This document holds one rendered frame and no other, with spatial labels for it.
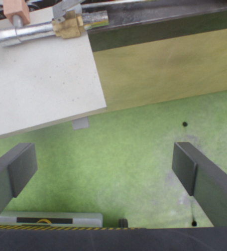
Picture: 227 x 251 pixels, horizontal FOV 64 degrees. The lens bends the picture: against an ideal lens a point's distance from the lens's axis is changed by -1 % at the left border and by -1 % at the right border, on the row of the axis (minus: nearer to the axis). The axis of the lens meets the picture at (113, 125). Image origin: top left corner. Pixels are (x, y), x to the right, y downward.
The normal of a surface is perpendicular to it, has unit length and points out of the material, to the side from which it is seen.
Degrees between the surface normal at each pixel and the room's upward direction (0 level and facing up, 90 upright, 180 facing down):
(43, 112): 0
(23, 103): 0
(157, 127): 0
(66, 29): 90
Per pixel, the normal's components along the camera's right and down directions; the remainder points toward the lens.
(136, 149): -0.02, -0.16
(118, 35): 0.18, 0.97
